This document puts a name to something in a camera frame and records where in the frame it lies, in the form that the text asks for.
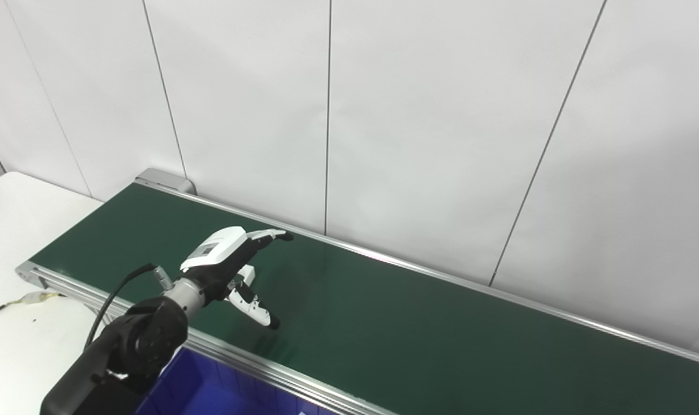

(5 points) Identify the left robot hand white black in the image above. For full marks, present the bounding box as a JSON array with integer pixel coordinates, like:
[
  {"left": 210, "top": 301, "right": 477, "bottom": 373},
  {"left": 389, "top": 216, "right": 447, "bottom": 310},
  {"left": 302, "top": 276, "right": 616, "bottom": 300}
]
[{"left": 179, "top": 226, "right": 294, "bottom": 331}]

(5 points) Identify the grey conveyor motor cover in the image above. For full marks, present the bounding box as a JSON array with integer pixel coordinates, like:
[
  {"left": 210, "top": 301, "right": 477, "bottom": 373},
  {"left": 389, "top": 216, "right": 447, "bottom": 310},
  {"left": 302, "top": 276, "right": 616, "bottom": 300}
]
[{"left": 135, "top": 168, "right": 197, "bottom": 195}]

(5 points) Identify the blue bin with white parts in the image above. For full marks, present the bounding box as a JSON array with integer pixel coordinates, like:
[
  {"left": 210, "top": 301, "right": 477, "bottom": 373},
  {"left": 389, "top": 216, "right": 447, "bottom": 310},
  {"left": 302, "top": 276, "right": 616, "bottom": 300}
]
[{"left": 135, "top": 346, "right": 338, "bottom": 415}]

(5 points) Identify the white table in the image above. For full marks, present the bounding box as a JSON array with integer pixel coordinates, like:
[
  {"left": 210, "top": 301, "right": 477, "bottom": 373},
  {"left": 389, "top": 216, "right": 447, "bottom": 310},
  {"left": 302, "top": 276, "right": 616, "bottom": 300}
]
[{"left": 0, "top": 172, "right": 125, "bottom": 415}]

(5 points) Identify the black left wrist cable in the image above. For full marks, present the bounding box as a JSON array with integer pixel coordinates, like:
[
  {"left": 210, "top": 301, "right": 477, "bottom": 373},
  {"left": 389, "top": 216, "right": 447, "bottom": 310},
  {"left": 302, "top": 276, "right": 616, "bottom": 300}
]
[{"left": 83, "top": 263, "right": 175, "bottom": 352}]

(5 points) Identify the white connector with cable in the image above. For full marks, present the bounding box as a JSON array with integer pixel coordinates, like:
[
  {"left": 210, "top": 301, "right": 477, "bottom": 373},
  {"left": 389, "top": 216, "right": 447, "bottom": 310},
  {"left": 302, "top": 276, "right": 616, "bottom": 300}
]
[{"left": 0, "top": 291, "right": 65, "bottom": 322}]

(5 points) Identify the green conveyor belt aluminium frame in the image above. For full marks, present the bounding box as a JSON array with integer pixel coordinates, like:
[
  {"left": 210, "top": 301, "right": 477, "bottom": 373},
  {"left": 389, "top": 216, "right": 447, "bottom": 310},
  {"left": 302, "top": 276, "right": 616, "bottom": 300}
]
[{"left": 15, "top": 168, "right": 699, "bottom": 415}]

